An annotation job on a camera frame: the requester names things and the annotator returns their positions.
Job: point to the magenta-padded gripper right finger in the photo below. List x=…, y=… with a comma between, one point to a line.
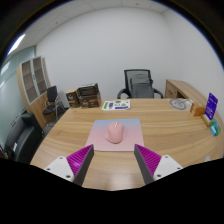
x=166, y=165

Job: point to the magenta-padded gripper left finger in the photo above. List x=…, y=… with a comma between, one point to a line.
x=60, y=166

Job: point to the pink computer mouse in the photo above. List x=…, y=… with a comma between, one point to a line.
x=114, y=133

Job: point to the pink-blue gradient mouse pad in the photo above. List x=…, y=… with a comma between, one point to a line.
x=133, y=136

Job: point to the black leather armchair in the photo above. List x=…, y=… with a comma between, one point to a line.
x=23, y=140

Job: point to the small blue box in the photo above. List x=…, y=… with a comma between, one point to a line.
x=213, y=131

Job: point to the small yellow-brown box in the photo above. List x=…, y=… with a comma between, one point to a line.
x=206, y=120

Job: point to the orange-brown box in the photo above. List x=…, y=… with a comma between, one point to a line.
x=198, y=110

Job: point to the green box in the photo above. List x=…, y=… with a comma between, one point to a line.
x=216, y=126

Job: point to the small brown cardboard box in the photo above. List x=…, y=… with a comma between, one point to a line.
x=72, y=98

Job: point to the small black chair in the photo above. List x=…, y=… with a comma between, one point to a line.
x=51, y=96

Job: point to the large brown cardboard box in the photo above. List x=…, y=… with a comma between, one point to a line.
x=90, y=101

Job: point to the purple standing pouch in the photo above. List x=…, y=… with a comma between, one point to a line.
x=211, y=106

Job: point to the wooden side desk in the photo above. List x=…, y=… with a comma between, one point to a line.
x=183, y=90

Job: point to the white green-purple sticker sheet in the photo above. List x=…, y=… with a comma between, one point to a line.
x=116, y=105

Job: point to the black box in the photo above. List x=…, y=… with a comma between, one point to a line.
x=88, y=90

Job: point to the wooden glass-door cabinet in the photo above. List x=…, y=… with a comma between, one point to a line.
x=33, y=86

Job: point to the black mesh office chair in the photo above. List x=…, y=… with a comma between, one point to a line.
x=137, y=71

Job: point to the long ceiling light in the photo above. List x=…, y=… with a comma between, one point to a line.
x=16, y=44

